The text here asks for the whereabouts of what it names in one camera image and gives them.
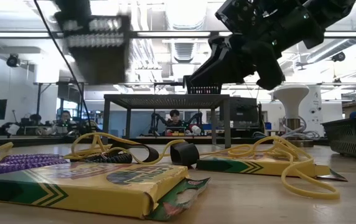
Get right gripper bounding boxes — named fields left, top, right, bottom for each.
left=186, top=30, right=287, bottom=91

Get colourful toy blocks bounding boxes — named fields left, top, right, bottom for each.
left=164, top=130, right=187, bottom=137

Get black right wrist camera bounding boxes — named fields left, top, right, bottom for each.
left=214, top=0, right=294, bottom=35

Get black ceiling camera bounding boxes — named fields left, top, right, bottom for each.
left=331, top=51, right=347, bottom=63
left=5, top=53, right=21, bottom=68

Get black plastic basket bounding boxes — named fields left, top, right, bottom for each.
left=55, top=12, right=133, bottom=85
left=321, top=116, right=356, bottom=162
left=184, top=74, right=223, bottom=95

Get silver ceiling air duct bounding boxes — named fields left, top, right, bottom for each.
left=164, top=0, right=209, bottom=31

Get black wide rubber band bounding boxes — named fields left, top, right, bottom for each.
left=169, top=141, right=200, bottom=167
left=111, top=141, right=161, bottom=165

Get white mushroom desk lamp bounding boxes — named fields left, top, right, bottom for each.
left=272, top=83, right=315, bottom=148

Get yellow green crayon box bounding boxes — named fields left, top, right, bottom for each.
left=195, top=152, right=349, bottom=182

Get white coiled lamp cable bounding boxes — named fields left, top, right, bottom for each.
left=252, top=115, right=321, bottom=141

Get black strap roll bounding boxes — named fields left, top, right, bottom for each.
left=103, top=139, right=187, bottom=166

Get purple coil keychain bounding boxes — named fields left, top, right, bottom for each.
left=0, top=154, right=70, bottom=177

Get grey metal riser shelf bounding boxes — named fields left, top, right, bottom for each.
left=101, top=93, right=232, bottom=149

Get white paper sheet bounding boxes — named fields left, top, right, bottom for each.
left=6, top=123, right=21, bottom=137

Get black coil keychain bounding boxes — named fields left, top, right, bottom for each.
left=70, top=151, right=134, bottom=165

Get crayon box with torn flap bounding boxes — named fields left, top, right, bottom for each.
left=0, top=161, right=212, bottom=222

